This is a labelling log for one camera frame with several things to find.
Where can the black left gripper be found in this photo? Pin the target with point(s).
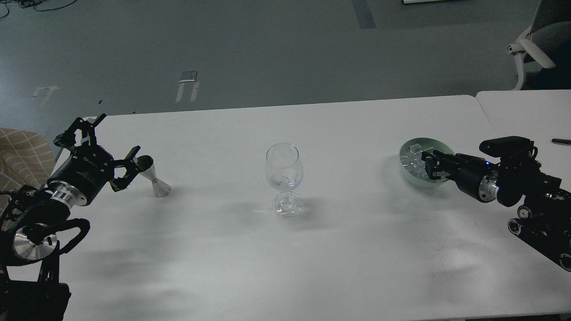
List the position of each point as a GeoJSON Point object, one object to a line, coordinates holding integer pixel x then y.
{"type": "Point", "coordinates": [89, 167]}

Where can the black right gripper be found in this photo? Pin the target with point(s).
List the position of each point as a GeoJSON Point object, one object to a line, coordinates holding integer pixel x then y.
{"type": "Point", "coordinates": [476, 177]}

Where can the steel cocktail jigger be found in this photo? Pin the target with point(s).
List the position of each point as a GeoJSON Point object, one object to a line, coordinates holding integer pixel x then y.
{"type": "Point", "coordinates": [146, 166]}

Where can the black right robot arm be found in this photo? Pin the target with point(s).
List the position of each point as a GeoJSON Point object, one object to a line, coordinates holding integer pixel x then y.
{"type": "Point", "coordinates": [543, 213]}

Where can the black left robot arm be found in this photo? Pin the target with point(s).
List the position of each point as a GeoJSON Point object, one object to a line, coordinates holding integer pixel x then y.
{"type": "Point", "coordinates": [41, 229]}

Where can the clear ice cubes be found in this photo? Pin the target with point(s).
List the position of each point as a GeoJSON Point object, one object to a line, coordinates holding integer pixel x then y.
{"type": "Point", "coordinates": [411, 160]}

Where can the clear wine glass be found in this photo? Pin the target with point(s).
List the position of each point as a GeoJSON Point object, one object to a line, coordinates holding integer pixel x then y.
{"type": "Point", "coordinates": [284, 172]}

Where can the green bowl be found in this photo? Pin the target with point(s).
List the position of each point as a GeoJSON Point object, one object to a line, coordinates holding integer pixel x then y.
{"type": "Point", "coordinates": [429, 144]}

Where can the beige checkered cushion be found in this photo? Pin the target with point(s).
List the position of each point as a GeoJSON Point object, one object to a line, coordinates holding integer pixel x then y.
{"type": "Point", "coordinates": [25, 159]}

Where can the black pen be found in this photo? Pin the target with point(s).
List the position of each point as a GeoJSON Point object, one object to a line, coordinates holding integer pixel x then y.
{"type": "Point", "coordinates": [561, 141]}

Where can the white grey office chair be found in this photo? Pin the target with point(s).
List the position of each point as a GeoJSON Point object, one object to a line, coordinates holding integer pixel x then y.
{"type": "Point", "coordinates": [542, 51]}

